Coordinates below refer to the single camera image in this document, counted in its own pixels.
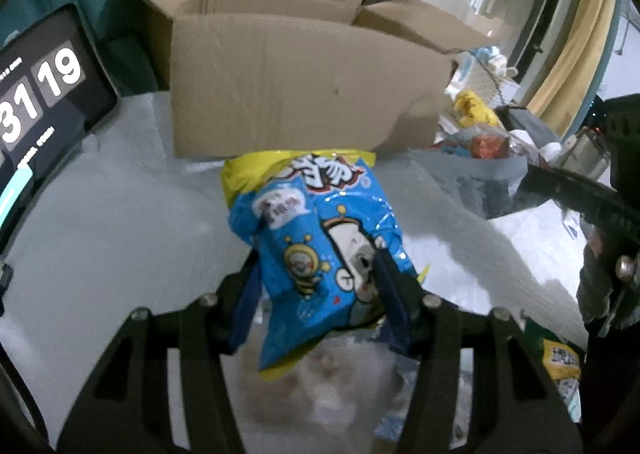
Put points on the blue yellow snack packet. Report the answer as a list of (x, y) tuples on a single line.
[(310, 254)]

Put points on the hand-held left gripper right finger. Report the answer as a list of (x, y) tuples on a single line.
[(397, 314)]

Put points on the pink white snack packet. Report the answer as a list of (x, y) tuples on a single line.
[(325, 384)]

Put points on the yellow curtain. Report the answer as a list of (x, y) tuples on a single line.
[(575, 59)]

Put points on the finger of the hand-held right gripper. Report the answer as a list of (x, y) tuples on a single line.
[(575, 194)]

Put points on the yellow duck-print bag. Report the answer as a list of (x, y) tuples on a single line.
[(472, 106)]

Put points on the blue white plastic packet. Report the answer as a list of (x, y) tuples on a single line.
[(487, 59)]

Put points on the grey pouch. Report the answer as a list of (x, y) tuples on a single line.
[(530, 121)]

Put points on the tablet with clock display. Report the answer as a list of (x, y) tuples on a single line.
[(55, 94)]

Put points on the green yellow snack bag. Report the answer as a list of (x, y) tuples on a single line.
[(562, 359)]

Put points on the brown cardboard box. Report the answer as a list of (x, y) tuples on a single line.
[(280, 94)]

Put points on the white plastic basket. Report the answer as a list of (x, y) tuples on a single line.
[(492, 79)]

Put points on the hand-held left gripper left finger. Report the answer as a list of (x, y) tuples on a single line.
[(245, 314)]

